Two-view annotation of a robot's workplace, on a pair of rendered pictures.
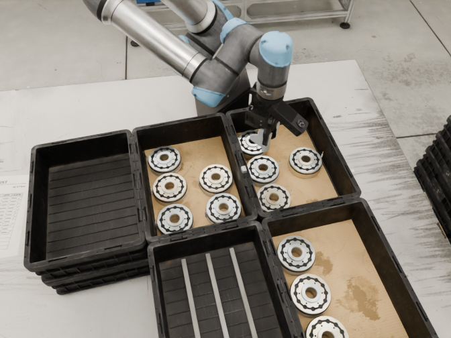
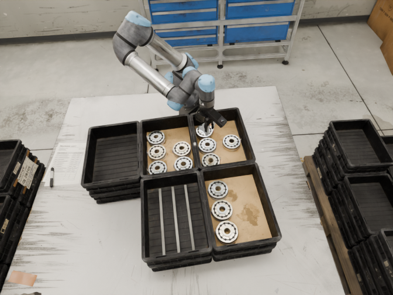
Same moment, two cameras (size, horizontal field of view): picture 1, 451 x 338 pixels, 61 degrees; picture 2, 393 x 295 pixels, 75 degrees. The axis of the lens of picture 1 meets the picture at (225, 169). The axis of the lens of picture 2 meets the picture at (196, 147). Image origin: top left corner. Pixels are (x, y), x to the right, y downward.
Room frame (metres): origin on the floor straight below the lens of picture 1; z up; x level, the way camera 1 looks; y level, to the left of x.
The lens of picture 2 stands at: (-0.21, -0.19, 2.05)
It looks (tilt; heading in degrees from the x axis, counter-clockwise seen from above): 54 degrees down; 9
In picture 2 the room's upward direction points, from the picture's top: 4 degrees counter-clockwise
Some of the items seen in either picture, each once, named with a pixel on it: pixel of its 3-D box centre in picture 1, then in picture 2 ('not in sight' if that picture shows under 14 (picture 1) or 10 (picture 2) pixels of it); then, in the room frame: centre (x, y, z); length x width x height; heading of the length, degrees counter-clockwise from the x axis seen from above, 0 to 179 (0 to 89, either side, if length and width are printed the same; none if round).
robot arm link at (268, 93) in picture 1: (270, 85); (206, 100); (0.71, -0.11, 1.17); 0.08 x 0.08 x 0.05
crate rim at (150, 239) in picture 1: (190, 172); (167, 144); (0.63, 0.10, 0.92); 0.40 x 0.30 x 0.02; 14
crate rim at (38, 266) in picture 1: (84, 192); (113, 151); (0.56, 0.39, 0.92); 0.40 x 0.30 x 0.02; 14
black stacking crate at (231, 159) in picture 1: (191, 181); (168, 149); (0.63, 0.10, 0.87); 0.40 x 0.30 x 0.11; 14
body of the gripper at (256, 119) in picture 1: (266, 106); (206, 111); (0.72, -0.11, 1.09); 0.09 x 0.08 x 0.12; 62
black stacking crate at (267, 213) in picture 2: (337, 286); (236, 206); (0.31, -0.28, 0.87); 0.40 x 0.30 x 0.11; 14
